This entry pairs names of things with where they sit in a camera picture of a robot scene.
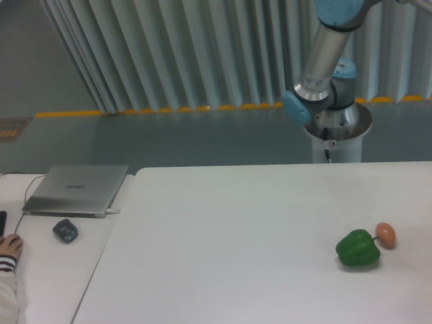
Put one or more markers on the person's hand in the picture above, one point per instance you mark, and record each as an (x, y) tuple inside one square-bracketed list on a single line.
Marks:
[(11, 246)]

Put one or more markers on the brown egg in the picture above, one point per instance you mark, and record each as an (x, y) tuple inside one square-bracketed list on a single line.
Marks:
[(386, 235)]

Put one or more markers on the white striped sleeve forearm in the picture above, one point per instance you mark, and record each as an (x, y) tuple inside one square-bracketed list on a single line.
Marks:
[(9, 302)]

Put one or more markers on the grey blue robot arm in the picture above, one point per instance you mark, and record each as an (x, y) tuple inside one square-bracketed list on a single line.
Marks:
[(327, 57)]

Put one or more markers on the green bell pepper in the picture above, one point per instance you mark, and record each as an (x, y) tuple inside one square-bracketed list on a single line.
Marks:
[(357, 249)]

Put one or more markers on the black phone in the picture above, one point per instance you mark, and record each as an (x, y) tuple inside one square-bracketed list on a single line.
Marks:
[(3, 219)]

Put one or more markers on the silver laptop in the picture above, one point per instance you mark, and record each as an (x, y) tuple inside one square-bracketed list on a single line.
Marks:
[(77, 190)]

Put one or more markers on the white folding partition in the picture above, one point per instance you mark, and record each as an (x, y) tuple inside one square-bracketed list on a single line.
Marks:
[(176, 55)]

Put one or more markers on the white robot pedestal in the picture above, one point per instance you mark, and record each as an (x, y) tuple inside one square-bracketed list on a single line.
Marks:
[(337, 135)]

